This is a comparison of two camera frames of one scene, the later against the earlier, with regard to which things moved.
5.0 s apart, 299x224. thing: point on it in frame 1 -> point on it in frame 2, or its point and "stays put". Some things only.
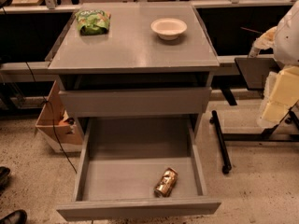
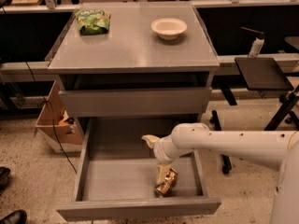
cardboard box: (63, 133) stays put
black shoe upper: (5, 179) stays put
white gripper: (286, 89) -> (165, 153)
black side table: (255, 75) stays put
